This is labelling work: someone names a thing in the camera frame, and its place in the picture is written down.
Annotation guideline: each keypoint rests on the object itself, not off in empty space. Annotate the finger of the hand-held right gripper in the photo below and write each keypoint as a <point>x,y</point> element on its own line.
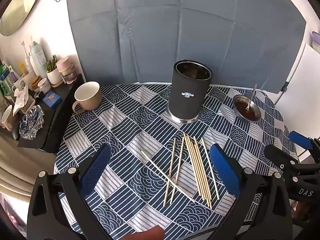
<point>300,138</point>
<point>280,156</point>

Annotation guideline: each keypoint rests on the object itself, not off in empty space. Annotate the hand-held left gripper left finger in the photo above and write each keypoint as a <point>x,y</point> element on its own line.
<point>96,167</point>

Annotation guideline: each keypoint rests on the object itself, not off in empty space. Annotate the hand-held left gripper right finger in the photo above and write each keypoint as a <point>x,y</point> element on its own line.
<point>225,170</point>

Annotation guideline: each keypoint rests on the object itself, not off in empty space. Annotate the group of chopsticks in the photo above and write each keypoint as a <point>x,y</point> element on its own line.
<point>197,170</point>

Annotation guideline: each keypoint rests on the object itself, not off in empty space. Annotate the black cylindrical utensil holder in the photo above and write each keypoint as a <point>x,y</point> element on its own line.
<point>187,92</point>

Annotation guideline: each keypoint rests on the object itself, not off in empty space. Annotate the person's right hand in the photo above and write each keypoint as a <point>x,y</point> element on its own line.
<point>305,212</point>

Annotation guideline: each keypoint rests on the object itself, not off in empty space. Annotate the blue white patterned tablecloth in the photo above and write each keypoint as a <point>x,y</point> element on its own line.
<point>130,130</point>

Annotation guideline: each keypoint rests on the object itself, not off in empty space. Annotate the small metal sauce dish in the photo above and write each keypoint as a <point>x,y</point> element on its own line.
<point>246,112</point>

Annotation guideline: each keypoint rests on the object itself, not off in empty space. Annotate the metal spoon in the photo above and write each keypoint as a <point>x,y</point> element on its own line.
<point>252,97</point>

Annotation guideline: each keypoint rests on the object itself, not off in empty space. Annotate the black side shelf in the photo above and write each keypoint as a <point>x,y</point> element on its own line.
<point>62,110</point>

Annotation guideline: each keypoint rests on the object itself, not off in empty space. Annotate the white board panel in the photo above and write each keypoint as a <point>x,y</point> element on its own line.
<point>303,70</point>

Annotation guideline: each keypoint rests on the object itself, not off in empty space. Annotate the beige ceramic mug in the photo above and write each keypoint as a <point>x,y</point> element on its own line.
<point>87,97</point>

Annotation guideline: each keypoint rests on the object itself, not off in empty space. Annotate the crumpled foil wrapper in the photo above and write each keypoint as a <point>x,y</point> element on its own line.
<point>32,122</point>

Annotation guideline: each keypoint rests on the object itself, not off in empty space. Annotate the small blue box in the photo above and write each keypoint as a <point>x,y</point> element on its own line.
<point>52,100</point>

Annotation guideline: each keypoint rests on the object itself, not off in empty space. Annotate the reddish brown rounded object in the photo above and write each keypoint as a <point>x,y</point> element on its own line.
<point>145,233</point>

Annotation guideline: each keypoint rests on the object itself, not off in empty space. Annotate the round silver tin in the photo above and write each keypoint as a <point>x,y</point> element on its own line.
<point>44,85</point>

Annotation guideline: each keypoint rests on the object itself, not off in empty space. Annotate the small potted succulent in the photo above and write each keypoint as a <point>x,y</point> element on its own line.
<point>53,76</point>

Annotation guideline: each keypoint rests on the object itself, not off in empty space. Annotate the pink lidded jar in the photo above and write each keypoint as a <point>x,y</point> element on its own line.
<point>66,71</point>

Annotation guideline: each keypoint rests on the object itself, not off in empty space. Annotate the cream mug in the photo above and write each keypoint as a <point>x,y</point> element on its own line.
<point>7,118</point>

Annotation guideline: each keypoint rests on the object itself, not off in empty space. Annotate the crumpled white tissue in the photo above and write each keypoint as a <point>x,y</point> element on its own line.
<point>21,98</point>

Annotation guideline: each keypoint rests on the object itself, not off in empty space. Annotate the white patterned mug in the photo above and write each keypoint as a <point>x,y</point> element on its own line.
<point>20,83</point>

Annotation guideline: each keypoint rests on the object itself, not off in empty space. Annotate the pale green spray bottle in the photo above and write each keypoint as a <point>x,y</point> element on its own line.
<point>37,57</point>

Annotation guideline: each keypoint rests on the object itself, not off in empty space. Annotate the green packets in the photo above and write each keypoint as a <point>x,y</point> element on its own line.
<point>5,80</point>

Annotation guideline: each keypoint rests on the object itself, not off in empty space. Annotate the white electric toothbrush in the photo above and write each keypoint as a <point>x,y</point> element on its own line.
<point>26,57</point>

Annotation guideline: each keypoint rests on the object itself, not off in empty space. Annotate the oval wall mirror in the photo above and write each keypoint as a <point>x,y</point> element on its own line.
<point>17,7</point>

